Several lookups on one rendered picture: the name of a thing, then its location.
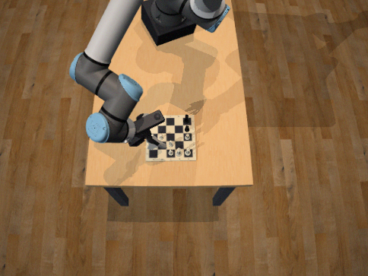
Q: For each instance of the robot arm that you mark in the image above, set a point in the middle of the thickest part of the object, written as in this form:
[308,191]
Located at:
[120,92]

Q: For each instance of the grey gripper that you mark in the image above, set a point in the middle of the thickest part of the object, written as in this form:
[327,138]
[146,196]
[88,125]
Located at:
[151,140]

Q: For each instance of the black and beige chessboard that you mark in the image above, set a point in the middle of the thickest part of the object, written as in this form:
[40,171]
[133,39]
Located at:
[173,129]

